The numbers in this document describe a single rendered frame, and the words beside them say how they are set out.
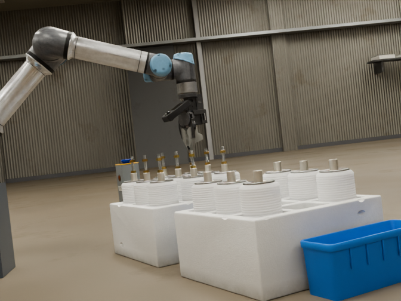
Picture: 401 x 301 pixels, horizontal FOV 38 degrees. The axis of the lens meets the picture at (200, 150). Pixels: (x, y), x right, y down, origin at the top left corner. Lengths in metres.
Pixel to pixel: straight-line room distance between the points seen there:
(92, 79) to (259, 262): 10.75
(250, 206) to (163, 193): 0.53
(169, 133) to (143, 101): 0.81
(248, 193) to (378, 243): 0.30
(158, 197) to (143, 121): 9.44
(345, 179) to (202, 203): 0.37
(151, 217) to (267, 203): 0.54
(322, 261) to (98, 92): 10.76
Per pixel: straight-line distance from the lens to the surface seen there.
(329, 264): 1.27
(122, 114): 11.83
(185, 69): 2.17
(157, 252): 1.79
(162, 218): 1.79
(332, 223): 1.42
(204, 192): 1.54
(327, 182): 1.49
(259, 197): 1.34
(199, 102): 2.20
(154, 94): 11.44
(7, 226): 2.13
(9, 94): 2.18
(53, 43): 2.05
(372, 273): 1.35
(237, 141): 11.94
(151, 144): 11.11
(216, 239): 1.44
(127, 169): 2.22
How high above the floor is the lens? 0.36
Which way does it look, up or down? 1 degrees down
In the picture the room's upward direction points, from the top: 6 degrees counter-clockwise
